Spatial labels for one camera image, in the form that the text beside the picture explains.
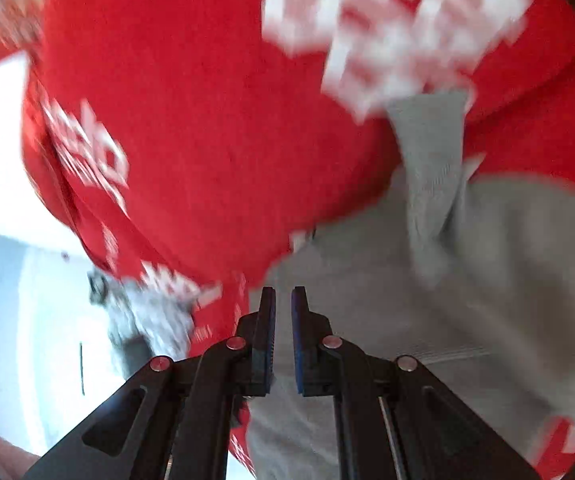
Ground grey fleece garment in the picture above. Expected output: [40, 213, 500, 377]
[247, 91, 575, 479]

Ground red blanket with white lettering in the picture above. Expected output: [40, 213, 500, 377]
[0, 0, 575, 480]

